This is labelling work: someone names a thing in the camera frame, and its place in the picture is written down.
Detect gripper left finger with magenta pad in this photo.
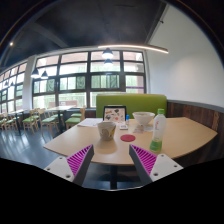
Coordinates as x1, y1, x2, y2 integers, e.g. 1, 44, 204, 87
45, 145, 94, 186

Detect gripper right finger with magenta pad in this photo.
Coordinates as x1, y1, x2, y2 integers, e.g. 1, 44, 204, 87
129, 144, 182, 185

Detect red round coaster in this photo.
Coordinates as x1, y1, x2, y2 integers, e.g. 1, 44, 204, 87
120, 134, 136, 142

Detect clear bottle with green cap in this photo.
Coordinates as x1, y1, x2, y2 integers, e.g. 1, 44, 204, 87
149, 108, 166, 154

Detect white paper sheets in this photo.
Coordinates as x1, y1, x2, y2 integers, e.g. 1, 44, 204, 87
78, 118, 103, 127

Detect white ceramic bowl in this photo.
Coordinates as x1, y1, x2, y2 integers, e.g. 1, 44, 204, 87
133, 112, 155, 125

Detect small white card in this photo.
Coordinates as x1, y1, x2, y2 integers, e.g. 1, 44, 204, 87
119, 125, 128, 130

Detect green-seat wooden chair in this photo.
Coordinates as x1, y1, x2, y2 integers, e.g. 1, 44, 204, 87
3, 115, 18, 131
38, 108, 58, 136
22, 110, 39, 133
65, 107, 85, 129

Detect cream ceramic mug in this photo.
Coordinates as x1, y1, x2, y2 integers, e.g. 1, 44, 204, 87
98, 122, 116, 141

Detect small blue-capped bottle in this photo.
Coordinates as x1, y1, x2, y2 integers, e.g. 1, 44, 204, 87
126, 115, 129, 125

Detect background wooden dining table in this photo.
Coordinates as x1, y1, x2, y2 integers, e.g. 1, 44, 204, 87
47, 106, 75, 134

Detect framed picture stand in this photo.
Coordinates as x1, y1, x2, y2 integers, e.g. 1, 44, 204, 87
103, 105, 126, 123

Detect green upholstered booth bench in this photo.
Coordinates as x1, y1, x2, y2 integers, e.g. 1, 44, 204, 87
96, 93, 167, 118

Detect black pendant lamp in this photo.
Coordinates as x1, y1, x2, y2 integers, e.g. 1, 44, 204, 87
102, 48, 113, 59
41, 70, 48, 79
104, 59, 113, 66
31, 68, 40, 79

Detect curved linear ceiling light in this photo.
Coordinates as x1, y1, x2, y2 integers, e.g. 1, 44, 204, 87
98, 44, 169, 54

